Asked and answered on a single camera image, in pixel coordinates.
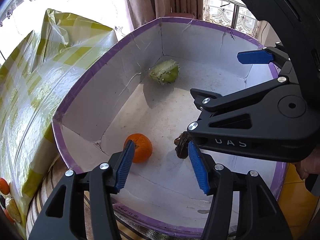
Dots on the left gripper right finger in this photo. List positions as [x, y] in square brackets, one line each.
[260, 216]

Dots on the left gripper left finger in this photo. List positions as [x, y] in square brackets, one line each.
[62, 216]

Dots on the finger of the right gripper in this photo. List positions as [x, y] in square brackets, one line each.
[206, 100]
[264, 55]

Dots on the green fruit pointed bag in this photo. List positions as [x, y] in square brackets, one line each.
[165, 72]

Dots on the dark passion fruit front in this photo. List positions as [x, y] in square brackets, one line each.
[182, 142]

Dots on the orange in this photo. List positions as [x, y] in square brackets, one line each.
[143, 147]
[4, 187]

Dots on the large yellow-green fruit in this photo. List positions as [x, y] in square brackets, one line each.
[12, 209]

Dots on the person's right hand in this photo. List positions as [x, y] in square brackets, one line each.
[310, 165]

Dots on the striped plush seat cover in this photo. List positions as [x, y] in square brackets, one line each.
[131, 225]

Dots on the purple cardboard box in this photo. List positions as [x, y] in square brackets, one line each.
[116, 98]

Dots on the small glass side table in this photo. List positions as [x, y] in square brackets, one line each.
[222, 12]

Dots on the yellow checked plastic tablecloth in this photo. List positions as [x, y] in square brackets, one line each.
[35, 78]

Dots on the sheer floral lace curtain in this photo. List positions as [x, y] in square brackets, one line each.
[15, 5]

